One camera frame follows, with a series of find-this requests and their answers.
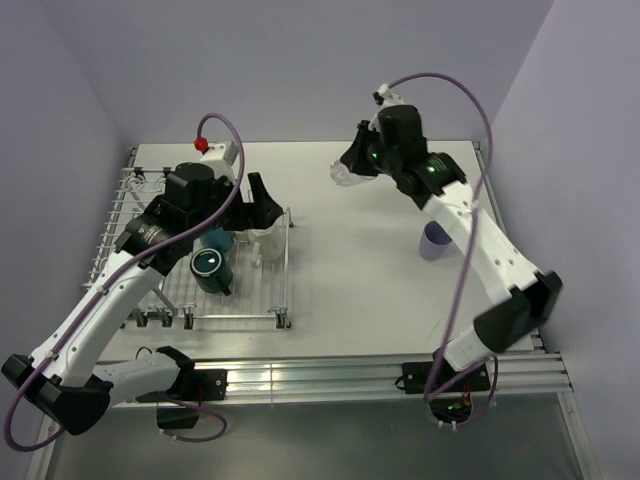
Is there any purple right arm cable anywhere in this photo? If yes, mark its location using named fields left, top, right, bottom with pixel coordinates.
left=387, top=72, right=499, bottom=426

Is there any lavender plastic cup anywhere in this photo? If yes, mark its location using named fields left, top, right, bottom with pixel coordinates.
left=419, top=221, right=452, bottom=261

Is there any blue floral mug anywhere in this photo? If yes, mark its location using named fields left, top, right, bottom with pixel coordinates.
left=201, top=228, right=234, bottom=252

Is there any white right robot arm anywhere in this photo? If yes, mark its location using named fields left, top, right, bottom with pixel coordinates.
left=338, top=105, right=563, bottom=390

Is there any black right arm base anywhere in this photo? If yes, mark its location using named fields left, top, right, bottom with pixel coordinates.
left=394, top=361, right=497, bottom=431

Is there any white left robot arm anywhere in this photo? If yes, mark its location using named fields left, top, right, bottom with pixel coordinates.
left=2, top=162, right=283, bottom=435

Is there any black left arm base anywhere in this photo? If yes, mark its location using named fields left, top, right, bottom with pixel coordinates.
left=135, top=368, right=228, bottom=436

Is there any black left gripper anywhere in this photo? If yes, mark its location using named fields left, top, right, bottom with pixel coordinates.
left=188, top=172, right=281, bottom=238

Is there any clear glass tumbler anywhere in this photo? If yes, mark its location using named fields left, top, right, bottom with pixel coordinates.
left=329, top=160, right=374, bottom=187

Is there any dark green mug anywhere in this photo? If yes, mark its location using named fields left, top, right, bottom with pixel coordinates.
left=189, top=248, right=233, bottom=296

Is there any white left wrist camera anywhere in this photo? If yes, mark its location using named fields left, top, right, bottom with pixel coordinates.
left=194, top=137, right=239, bottom=183

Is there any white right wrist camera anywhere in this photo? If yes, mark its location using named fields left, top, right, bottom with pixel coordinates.
left=373, top=84, right=405, bottom=109

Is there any white wire dish rack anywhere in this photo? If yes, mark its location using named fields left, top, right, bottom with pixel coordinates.
left=81, top=164, right=296, bottom=331

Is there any aluminium rail frame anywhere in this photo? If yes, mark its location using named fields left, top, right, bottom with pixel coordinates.
left=29, top=142, right=601, bottom=479

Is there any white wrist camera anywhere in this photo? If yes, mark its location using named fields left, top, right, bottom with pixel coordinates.
left=194, top=137, right=239, bottom=183
left=373, top=84, right=405, bottom=109

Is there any white ceramic mug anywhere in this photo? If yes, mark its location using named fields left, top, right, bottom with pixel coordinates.
left=233, top=224, right=285, bottom=268

